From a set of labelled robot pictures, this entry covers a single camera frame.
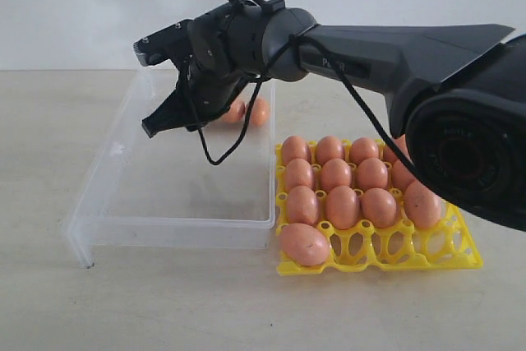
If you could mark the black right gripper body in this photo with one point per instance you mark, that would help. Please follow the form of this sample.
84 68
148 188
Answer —
201 95

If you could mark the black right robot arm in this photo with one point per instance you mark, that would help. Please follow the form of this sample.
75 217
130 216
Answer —
456 93

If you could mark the clear plastic container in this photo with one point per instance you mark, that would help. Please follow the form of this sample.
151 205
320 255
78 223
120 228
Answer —
207 190

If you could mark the yellow plastic egg tray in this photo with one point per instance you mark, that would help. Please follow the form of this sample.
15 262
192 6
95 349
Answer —
447 245

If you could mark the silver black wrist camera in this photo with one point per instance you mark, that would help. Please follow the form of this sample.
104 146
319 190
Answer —
171 43

